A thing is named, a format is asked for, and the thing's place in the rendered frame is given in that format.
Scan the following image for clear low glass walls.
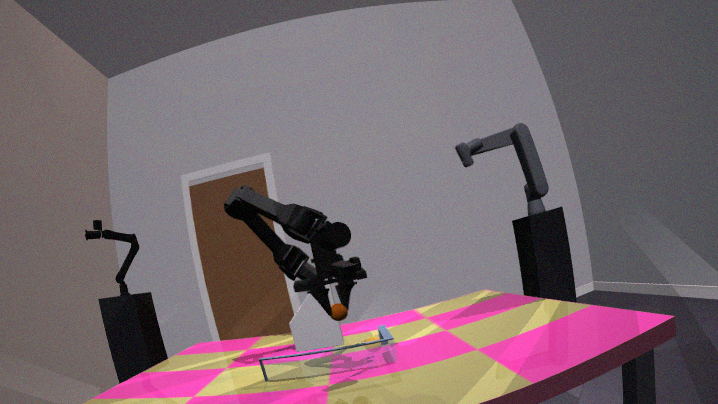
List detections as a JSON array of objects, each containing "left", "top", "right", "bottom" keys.
[{"left": 261, "top": 339, "right": 398, "bottom": 382}]

